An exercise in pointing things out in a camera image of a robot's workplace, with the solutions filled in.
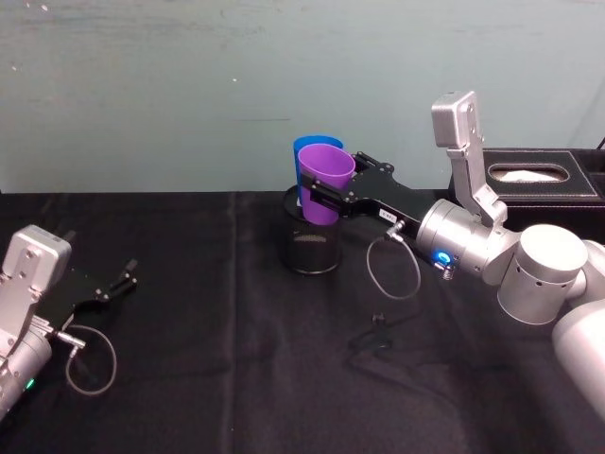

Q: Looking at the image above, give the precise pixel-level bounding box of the left gripper thin cable loop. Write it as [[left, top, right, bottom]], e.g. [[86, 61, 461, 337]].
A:
[[48, 324, 118, 396]]

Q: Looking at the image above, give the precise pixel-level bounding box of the gripper thin cable loop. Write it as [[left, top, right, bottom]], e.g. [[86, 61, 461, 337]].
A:
[[366, 218, 423, 301], [48, 324, 118, 396]]

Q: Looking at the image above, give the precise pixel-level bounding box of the black table cloth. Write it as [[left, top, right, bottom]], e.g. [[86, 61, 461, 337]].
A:
[[0, 187, 605, 454]]

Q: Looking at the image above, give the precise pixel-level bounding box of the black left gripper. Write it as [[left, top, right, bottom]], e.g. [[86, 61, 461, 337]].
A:
[[33, 229, 139, 331]]

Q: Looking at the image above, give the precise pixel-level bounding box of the black stitched storage box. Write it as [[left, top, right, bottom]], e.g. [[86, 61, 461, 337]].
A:
[[568, 149, 605, 201]]

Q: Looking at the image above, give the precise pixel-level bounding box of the blue plastic cup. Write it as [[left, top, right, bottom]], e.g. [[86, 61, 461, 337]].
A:
[[292, 134, 345, 191]]

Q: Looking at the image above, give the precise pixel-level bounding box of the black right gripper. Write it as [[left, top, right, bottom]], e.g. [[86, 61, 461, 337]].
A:
[[302, 149, 431, 237]]

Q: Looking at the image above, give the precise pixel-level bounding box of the purple plastic cup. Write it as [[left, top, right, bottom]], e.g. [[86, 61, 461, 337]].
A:
[[296, 144, 357, 226]]

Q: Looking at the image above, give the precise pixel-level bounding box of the white tissue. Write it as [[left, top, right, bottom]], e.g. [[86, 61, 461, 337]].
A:
[[491, 166, 569, 183]]

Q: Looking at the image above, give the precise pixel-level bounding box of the black mesh pen cup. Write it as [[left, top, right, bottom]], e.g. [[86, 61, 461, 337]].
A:
[[282, 183, 343, 276]]

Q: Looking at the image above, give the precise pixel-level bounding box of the black stitched tissue box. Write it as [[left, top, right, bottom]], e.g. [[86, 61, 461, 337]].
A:
[[447, 148, 601, 224]]

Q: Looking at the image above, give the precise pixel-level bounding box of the right gripper thin cable loop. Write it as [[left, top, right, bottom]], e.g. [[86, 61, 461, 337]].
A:
[[366, 218, 423, 301]]

